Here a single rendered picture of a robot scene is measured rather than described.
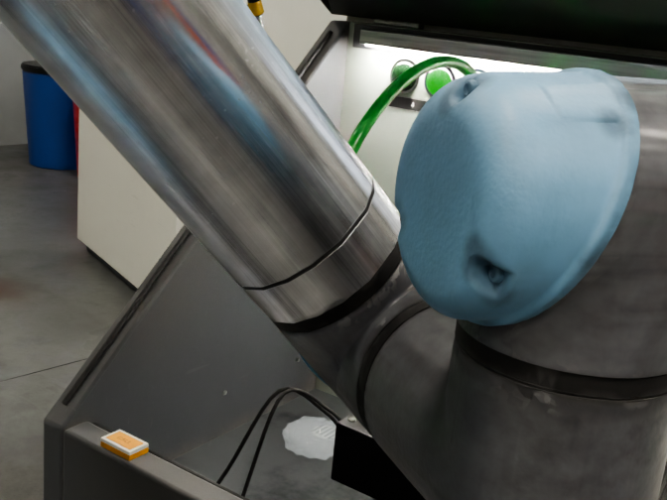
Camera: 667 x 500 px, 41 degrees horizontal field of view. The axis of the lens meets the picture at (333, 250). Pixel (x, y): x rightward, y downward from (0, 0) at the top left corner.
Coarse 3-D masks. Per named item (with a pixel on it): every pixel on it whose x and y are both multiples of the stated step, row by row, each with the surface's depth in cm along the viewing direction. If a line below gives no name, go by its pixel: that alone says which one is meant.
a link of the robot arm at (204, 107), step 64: (0, 0) 30; (64, 0) 30; (128, 0) 30; (192, 0) 31; (64, 64) 31; (128, 64) 31; (192, 64) 31; (256, 64) 33; (128, 128) 33; (192, 128) 32; (256, 128) 33; (320, 128) 35; (192, 192) 34; (256, 192) 34; (320, 192) 35; (384, 192) 39; (256, 256) 36; (320, 256) 36; (384, 256) 37; (320, 320) 37; (384, 320) 37
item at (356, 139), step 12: (432, 60) 99; (444, 60) 101; (456, 60) 103; (408, 72) 96; (420, 72) 97; (468, 72) 107; (396, 84) 94; (408, 84) 96; (384, 96) 93; (372, 108) 92; (384, 108) 93; (360, 120) 92; (372, 120) 92; (360, 132) 91; (360, 144) 91
